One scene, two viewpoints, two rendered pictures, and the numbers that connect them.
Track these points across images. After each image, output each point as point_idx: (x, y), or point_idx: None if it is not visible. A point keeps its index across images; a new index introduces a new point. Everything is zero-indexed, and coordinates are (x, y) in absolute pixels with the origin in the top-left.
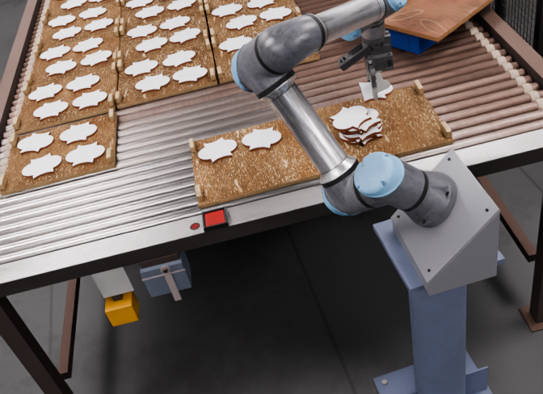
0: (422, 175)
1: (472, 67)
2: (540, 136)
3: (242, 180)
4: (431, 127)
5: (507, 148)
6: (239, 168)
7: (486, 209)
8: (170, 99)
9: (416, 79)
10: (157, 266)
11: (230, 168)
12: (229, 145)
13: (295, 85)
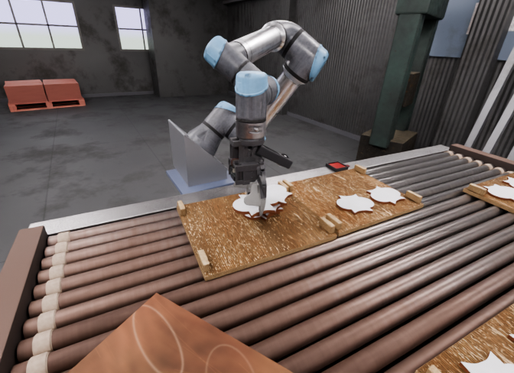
0: (205, 118)
1: (105, 333)
2: (95, 217)
3: (339, 179)
4: (195, 216)
5: (132, 208)
6: (350, 186)
7: (174, 122)
8: None
9: (206, 300)
10: None
11: (358, 186)
12: (378, 196)
13: (282, 72)
